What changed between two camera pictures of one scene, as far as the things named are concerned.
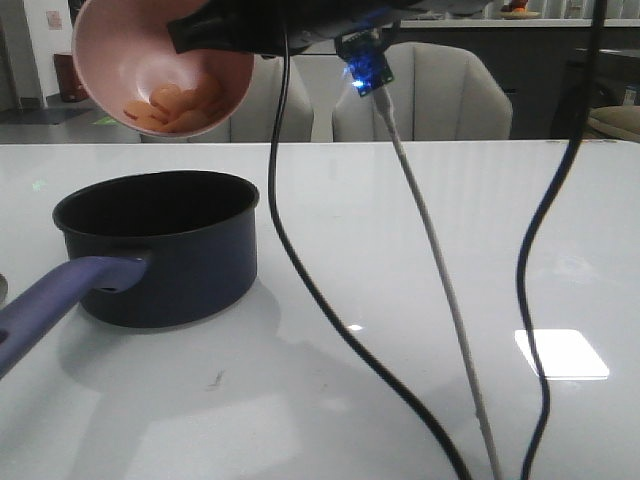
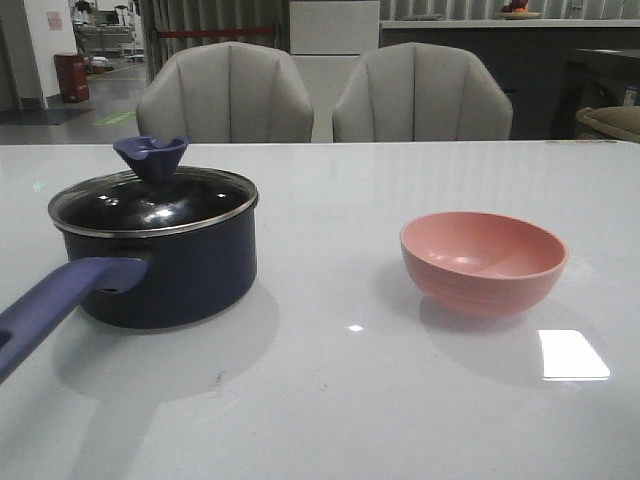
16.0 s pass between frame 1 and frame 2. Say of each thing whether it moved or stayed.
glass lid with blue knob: moved
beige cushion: stayed
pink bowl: moved
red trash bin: stayed
